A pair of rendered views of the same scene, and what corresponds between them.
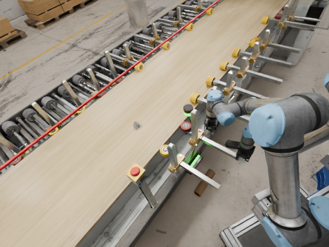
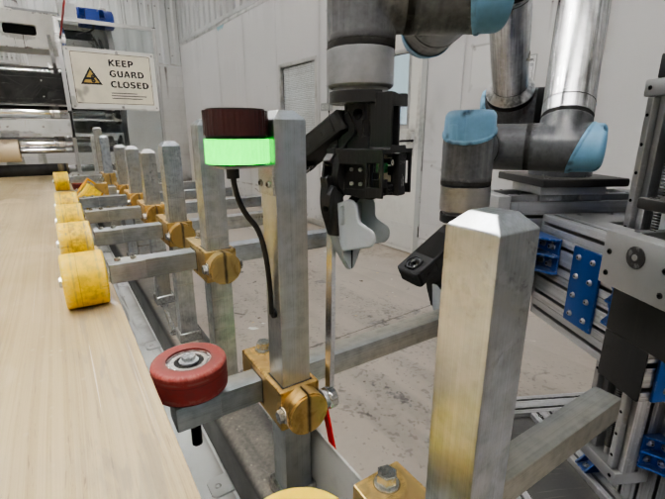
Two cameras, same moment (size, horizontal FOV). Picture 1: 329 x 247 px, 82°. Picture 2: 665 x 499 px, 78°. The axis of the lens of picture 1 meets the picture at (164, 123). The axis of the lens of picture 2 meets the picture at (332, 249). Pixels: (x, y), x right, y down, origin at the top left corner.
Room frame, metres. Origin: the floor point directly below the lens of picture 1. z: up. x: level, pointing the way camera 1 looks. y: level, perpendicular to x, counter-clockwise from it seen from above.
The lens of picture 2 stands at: (0.63, 0.22, 1.15)
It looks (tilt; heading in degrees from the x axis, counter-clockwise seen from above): 16 degrees down; 280
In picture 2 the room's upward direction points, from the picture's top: straight up
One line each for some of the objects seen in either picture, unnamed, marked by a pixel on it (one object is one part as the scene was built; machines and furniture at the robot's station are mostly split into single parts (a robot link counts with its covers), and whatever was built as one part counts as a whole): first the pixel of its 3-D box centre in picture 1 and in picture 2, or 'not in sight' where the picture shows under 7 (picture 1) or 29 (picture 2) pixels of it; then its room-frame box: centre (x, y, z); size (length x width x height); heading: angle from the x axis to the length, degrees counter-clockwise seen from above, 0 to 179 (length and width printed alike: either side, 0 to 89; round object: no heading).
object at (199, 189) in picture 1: (204, 182); not in sight; (0.73, -0.30, 0.04); 0.30 x 0.08 x 0.08; 133
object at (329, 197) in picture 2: not in sight; (336, 198); (0.71, -0.27, 1.07); 0.05 x 0.02 x 0.09; 64
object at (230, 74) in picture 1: (227, 95); (180, 256); (1.10, -0.56, 0.89); 0.04 x 0.04 x 0.48; 43
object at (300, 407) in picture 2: (196, 137); (279, 385); (0.77, -0.21, 0.85); 0.14 x 0.06 x 0.05; 133
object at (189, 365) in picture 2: (186, 129); (193, 400); (0.86, -0.15, 0.85); 0.08 x 0.08 x 0.11
